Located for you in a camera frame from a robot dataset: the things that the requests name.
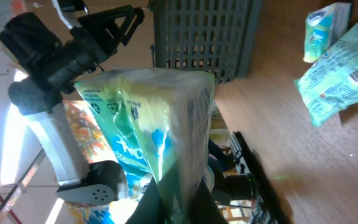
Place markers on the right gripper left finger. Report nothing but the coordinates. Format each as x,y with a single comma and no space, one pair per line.
150,209

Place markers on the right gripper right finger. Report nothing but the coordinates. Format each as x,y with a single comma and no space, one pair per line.
204,209

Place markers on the small teal tissue pack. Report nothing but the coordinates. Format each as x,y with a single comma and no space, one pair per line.
323,28

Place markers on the grey plastic mesh basket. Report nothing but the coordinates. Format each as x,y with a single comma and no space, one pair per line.
215,36

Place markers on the teal wet wipes pack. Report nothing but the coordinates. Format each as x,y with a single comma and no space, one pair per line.
330,85

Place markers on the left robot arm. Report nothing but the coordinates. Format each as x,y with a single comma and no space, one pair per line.
33,44

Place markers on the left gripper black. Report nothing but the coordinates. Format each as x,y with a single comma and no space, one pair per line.
92,44

